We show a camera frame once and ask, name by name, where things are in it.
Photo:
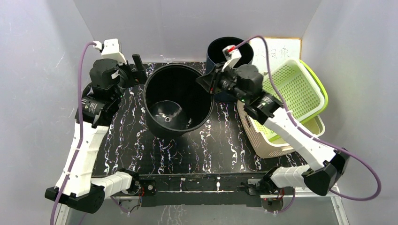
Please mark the green perforated plastic basket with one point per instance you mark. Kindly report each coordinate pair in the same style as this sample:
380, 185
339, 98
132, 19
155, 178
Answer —
296, 81

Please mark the small whiteboard with writing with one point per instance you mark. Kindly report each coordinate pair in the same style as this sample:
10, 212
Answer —
279, 50

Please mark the beige perforated plastic basket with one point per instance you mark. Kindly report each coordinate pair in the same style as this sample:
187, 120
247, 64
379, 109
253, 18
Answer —
258, 135

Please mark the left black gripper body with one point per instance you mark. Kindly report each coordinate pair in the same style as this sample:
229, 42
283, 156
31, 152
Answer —
127, 78

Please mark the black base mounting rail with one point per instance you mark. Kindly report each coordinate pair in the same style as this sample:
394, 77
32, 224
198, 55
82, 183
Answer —
204, 188

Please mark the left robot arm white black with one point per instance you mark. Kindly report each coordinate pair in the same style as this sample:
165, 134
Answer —
100, 100

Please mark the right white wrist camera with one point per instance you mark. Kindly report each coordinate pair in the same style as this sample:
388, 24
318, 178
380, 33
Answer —
232, 56

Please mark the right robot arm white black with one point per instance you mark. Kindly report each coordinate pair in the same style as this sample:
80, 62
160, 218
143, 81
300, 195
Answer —
325, 164

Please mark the dark blue cylindrical bin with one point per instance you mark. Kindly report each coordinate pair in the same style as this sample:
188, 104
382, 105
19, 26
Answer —
215, 55

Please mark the aluminium frame rail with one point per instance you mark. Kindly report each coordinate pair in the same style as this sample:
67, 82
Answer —
307, 209

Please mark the large black plastic bucket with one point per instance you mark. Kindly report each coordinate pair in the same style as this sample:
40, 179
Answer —
174, 102

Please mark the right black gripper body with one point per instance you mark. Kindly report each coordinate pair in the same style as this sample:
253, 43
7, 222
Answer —
228, 82

